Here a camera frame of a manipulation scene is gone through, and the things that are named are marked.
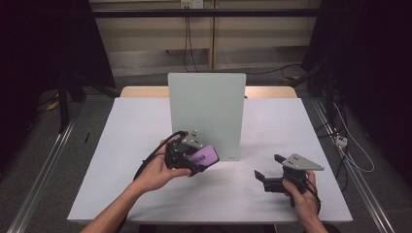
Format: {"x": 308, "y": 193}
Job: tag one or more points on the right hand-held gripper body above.
{"x": 299, "y": 163}

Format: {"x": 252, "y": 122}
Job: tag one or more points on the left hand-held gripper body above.
{"x": 181, "y": 152}

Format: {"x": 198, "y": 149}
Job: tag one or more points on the purple whiteboard eraser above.
{"x": 207, "y": 155}

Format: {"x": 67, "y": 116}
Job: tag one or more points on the small glass whiteboard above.
{"x": 207, "y": 106}

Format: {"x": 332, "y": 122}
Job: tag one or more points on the person's left hand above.
{"x": 155, "y": 176}

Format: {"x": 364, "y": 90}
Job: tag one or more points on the person's right hand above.
{"x": 302, "y": 202}

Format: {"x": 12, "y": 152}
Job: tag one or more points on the white table mat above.
{"x": 259, "y": 200}

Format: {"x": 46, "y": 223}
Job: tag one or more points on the wooden table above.
{"x": 142, "y": 92}

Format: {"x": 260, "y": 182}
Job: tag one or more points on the small black pen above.
{"x": 86, "y": 138}

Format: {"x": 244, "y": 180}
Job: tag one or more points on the black curtain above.
{"x": 39, "y": 48}
{"x": 372, "y": 64}

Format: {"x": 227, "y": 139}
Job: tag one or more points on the black horizontal bar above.
{"x": 259, "y": 13}

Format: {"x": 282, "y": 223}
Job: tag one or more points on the metal floor rail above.
{"x": 362, "y": 194}
{"x": 42, "y": 181}

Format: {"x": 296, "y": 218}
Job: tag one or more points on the wooden wall post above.
{"x": 212, "y": 39}

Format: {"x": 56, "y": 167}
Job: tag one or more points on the white wall socket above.
{"x": 192, "y": 3}

